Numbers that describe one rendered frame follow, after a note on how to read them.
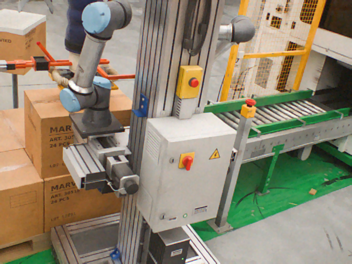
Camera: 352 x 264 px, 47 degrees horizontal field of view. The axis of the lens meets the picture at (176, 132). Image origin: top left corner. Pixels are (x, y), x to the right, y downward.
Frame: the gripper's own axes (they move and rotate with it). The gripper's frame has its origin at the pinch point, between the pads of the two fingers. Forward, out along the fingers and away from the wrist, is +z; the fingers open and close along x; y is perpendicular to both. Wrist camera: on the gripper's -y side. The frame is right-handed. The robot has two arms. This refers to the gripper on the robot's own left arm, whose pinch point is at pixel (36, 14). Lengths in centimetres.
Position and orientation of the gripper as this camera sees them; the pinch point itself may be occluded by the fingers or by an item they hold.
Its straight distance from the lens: 206.0
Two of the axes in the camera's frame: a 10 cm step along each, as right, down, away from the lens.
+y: -4.8, -4.6, 7.5
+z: -1.5, 8.8, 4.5
